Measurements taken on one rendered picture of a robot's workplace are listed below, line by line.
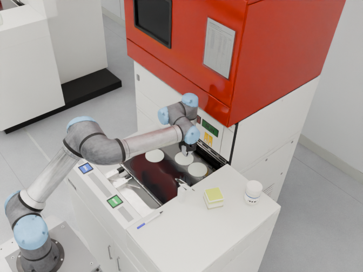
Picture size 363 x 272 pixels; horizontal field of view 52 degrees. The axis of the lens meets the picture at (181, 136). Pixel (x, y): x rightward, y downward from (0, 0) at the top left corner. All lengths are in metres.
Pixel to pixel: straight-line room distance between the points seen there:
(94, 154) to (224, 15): 0.71
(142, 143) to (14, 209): 0.57
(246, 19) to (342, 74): 1.80
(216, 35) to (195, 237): 0.84
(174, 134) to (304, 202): 1.84
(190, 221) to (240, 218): 0.22
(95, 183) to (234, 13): 0.99
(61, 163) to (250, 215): 0.84
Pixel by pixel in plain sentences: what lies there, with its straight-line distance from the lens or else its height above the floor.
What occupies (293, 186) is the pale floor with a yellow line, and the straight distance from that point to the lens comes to 3.21.
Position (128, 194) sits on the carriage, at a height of 0.88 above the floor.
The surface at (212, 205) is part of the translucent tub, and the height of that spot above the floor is 1.00.
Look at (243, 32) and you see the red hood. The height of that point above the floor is 1.69.
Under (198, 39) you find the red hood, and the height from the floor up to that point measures 1.57.
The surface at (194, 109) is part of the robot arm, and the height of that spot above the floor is 1.30.
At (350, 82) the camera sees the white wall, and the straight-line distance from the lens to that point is 3.11.
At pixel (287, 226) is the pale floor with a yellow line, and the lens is 2.94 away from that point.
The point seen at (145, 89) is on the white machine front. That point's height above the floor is 1.02.
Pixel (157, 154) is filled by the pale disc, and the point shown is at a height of 0.90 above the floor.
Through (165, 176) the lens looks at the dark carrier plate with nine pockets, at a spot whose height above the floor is 0.90.
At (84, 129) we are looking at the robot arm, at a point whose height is 1.40.
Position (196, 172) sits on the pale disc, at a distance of 1.92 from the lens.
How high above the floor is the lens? 2.32
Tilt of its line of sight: 42 degrees down
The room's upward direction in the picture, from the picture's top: 3 degrees clockwise
